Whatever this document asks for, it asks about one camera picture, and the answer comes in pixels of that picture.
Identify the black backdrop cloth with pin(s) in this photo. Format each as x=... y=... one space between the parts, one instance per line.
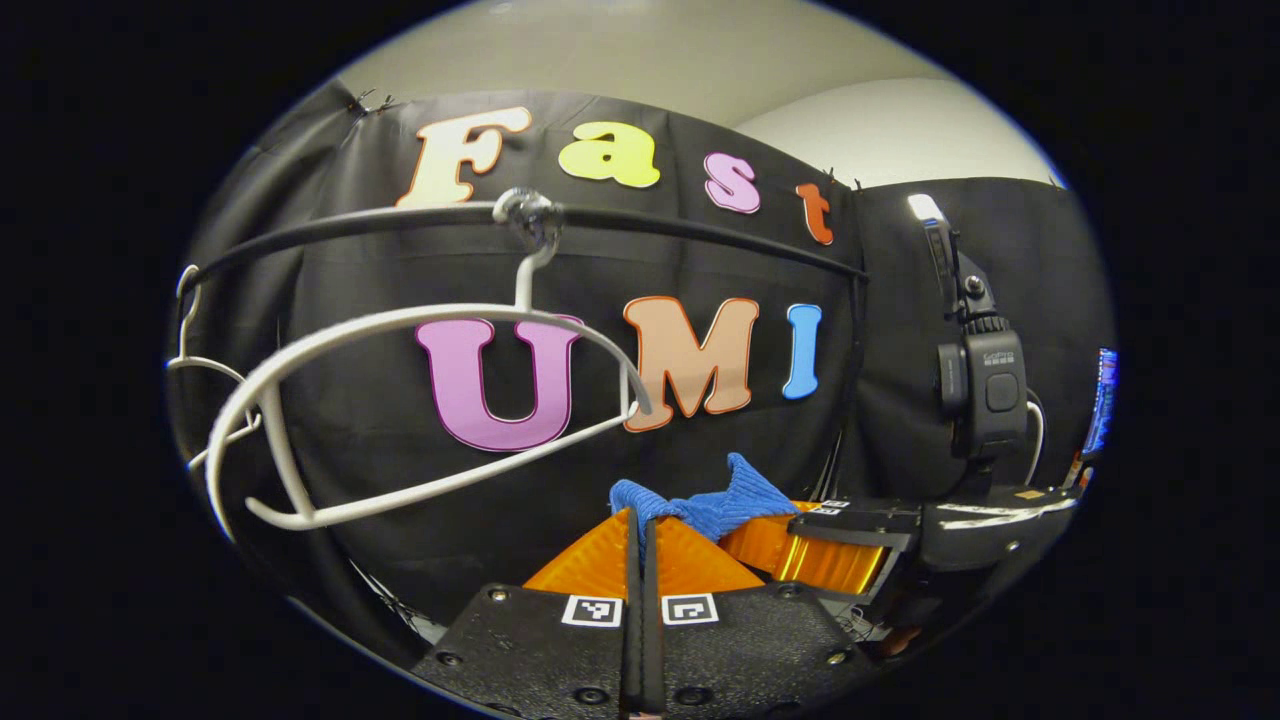
x=380 y=420

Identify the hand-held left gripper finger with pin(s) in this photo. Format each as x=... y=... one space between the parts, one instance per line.
x=634 y=645
x=652 y=640

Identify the black clothes rack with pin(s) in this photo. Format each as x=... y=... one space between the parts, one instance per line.
x=350 y=220

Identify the white plastic hanger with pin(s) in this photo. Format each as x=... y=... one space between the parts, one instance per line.
x=185 y=362
x=300 y=350

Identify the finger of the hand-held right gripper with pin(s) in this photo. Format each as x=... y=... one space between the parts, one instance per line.
x=850 y=525

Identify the blue lit screen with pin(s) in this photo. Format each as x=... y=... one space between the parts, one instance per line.
x=1103 y=400

